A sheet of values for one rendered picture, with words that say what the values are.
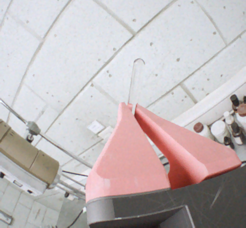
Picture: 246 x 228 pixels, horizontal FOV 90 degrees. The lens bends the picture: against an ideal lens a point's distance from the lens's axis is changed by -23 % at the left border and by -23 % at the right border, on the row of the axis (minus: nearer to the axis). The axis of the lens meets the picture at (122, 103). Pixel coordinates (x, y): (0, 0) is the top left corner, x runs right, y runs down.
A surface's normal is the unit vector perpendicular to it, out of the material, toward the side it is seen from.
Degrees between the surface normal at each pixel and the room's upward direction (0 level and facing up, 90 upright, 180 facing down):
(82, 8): 90
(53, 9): 90
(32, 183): 90
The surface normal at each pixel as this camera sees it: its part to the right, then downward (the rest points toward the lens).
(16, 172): 0.69, -0.56
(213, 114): -0.10, 0.56
